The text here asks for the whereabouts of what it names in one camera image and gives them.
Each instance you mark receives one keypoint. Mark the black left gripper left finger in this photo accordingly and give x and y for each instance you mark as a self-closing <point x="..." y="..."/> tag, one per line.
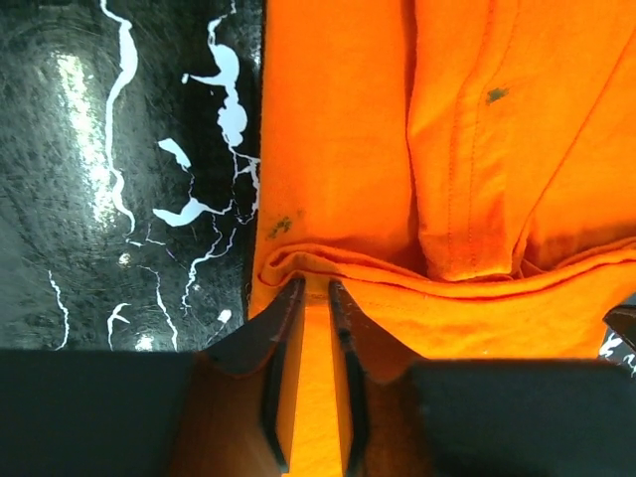
<point x="224" y="411"/>

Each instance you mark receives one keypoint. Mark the orange t-shirt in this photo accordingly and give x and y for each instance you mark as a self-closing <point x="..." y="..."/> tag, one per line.
<point x="465" y="168"/>

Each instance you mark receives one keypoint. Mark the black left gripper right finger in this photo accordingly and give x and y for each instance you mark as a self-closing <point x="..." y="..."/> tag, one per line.
<point x="401" y="414"/>

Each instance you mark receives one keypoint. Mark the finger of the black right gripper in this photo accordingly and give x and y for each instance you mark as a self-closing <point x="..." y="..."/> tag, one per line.
<point x="622" y="321"/>

